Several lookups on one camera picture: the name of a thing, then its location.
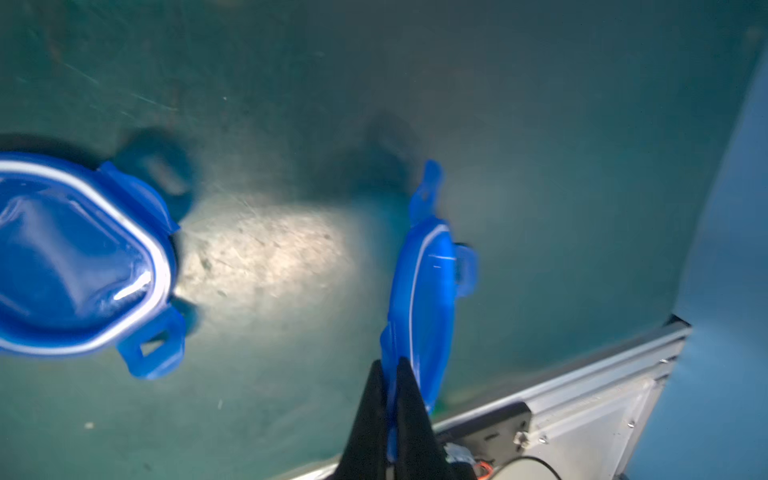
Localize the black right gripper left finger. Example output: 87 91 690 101
331 360 388 480

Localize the blue container lid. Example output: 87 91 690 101
380 160 478 461
1 152 187 380

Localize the front aluminium rail frame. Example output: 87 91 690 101
304 318 692 479

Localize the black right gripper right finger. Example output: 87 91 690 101
394 357 457 480

